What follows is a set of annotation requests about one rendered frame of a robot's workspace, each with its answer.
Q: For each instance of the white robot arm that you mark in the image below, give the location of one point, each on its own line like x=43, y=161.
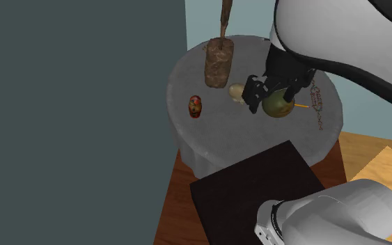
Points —
x=338, y=30

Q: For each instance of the brown pot with branch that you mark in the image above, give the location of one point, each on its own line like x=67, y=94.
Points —
x=218, y=64

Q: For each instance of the red nesting doll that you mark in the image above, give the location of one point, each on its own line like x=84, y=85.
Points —
x=195, y=107

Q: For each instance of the green round fruit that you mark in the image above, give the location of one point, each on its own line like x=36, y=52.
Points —
x=276, y=108

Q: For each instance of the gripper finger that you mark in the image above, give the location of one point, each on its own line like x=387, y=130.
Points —
x=254, y=91
x=289, y=95

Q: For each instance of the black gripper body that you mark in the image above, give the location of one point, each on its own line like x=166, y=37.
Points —
x=284, y=66

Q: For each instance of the round grey cloth-covered table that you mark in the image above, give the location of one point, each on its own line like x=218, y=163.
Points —
x=229, y=135

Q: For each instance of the orange pencil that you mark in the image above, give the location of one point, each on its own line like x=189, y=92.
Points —
x=301, y=106

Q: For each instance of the cream oval object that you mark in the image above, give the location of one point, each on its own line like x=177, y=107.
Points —
x=236, y=91

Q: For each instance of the dark robot stand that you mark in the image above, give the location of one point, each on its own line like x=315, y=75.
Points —
x=250, y=183

